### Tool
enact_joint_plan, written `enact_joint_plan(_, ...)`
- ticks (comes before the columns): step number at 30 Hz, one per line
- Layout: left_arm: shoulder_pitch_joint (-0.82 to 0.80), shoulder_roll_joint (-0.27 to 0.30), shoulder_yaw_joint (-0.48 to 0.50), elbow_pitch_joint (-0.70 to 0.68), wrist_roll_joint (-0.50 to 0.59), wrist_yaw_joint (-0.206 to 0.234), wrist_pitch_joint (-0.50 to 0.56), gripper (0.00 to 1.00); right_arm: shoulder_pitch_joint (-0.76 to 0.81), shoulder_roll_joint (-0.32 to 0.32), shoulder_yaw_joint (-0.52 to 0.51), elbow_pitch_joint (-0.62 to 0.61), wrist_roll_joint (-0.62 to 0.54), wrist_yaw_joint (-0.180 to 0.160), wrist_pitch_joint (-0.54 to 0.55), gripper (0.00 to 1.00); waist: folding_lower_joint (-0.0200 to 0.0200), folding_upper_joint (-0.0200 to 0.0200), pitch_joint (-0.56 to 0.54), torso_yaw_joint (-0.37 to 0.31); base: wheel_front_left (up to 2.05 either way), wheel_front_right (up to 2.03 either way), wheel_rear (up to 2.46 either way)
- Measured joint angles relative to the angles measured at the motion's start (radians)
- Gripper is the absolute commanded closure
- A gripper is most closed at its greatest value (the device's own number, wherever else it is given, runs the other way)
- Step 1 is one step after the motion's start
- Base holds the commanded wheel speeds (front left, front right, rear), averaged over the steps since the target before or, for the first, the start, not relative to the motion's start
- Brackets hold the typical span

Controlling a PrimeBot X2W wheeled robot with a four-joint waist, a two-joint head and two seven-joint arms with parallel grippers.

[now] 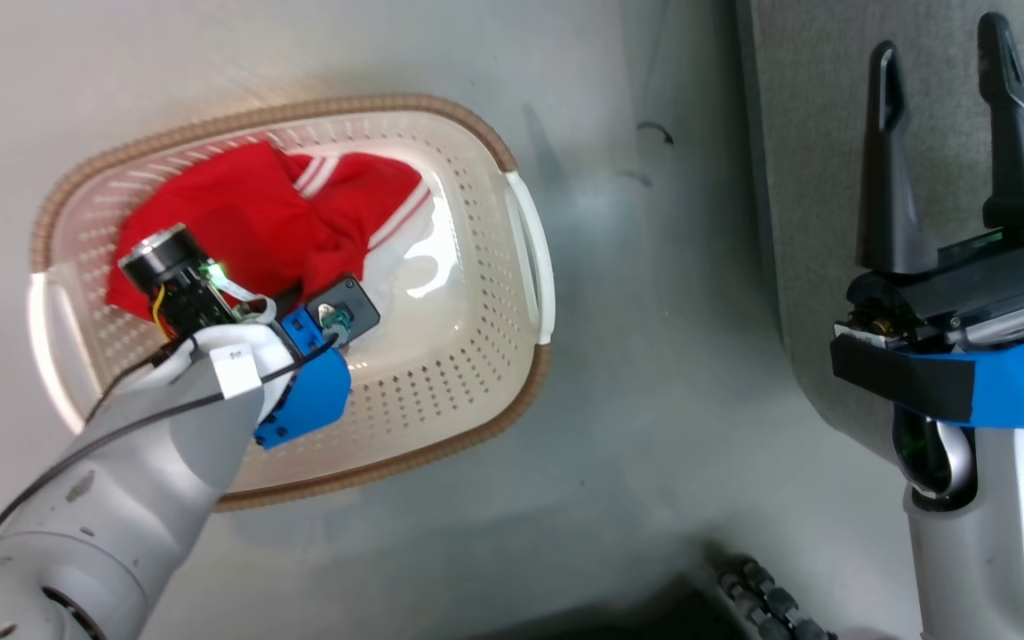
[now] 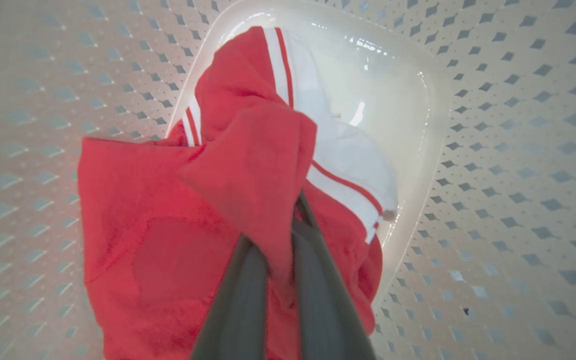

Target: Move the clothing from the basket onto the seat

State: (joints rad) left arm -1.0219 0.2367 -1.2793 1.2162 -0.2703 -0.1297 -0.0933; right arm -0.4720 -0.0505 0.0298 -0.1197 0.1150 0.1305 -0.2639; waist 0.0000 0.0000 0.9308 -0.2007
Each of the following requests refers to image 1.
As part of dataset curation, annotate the black corrugated cable conduit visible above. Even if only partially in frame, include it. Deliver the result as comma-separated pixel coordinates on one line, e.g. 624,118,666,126
715,555,840,640

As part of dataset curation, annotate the grey fabric sofa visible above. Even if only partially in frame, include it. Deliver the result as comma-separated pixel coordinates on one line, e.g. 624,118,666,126
736,0,1024,472

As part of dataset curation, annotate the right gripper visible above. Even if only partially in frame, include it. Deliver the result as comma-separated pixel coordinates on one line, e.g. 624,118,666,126
831,12,1024,358

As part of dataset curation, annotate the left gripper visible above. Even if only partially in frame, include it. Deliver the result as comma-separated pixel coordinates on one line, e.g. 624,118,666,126
117,223,301,403

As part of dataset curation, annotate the cream laundry basket brown rim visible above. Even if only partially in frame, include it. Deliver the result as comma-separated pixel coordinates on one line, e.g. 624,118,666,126
27,92,558,514

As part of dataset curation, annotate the red garment with white trim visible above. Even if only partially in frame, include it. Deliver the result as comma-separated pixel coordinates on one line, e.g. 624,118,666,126
105,141,436,328

